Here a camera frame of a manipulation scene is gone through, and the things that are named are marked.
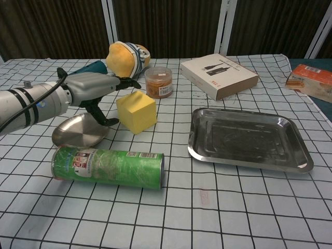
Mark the rectangular steel tray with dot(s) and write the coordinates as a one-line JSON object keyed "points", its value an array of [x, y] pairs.
{"points": [[246, 137]]}

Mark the yellow striped plush toy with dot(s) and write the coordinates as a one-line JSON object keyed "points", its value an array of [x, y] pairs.
{"points": [[122, 61]]}

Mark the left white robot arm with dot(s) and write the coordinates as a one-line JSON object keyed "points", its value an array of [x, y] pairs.
{"points": [[15, 103]]}

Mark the yellow foam cube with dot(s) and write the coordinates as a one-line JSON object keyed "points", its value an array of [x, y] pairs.
{"points": [[141, 114]]}

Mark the orange carton box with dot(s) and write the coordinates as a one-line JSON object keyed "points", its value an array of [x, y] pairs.
{"points": [[311, 80]]}

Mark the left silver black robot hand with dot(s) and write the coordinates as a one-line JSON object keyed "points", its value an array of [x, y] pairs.
{"points": [[90, 86]]}

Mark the clear jar of rubber bands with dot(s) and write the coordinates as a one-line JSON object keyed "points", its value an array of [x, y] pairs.
{"points": [[158, 83]]}

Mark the white flat cardboard box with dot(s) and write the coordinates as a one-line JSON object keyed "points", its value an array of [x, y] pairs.
{"points": [[220, 75]]}

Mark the green chips can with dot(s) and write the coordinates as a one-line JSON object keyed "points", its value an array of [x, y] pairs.
{"points": [[111, 168]]}

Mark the round steel plate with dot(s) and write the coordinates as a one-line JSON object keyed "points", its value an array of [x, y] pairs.
{"points": [[75, 132]]}

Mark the dark folding partition screen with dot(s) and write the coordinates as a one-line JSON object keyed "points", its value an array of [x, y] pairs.
{"points": [[168, 26]]}

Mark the white checkered tablecloth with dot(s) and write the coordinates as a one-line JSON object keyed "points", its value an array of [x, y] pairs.
{"points": [[155, 215]]}

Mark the teal plastic bar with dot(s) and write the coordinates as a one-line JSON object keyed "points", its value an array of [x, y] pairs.
{"points": [[90, 68]]}

